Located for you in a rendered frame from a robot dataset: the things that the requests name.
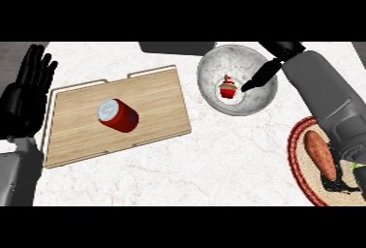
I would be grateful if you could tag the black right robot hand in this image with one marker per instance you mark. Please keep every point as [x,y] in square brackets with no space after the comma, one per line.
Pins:
[281,50]

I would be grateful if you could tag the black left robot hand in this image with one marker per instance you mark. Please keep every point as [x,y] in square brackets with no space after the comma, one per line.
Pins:
[26,93]

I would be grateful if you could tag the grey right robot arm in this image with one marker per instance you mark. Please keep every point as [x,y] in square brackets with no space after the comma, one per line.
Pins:
[330,103]

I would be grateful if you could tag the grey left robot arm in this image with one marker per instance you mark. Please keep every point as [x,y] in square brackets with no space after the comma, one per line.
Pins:
[17,171]

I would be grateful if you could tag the white marbled bowl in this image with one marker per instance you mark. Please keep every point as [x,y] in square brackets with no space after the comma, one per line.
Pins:
[229,68]

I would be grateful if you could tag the red cupcake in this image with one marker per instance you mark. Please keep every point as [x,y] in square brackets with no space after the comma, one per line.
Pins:
[228,87]

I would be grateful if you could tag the beige red-rimmed round placemat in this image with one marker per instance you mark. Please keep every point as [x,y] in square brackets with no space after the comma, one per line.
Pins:
[305,168]

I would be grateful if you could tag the red can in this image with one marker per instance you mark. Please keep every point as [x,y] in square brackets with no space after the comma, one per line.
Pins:
[119,115]

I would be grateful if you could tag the wooden cutting board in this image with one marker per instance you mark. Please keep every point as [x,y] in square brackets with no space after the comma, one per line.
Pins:
[119,116]

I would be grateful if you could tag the dark grey appliance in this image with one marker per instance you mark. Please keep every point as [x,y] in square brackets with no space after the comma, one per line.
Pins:
[176,47]

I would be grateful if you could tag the orange sweet potato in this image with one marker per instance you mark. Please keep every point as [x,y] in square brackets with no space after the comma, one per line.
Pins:
[318,155]

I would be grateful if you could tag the green vegetable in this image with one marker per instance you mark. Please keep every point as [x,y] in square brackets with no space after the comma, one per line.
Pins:
[356,166]

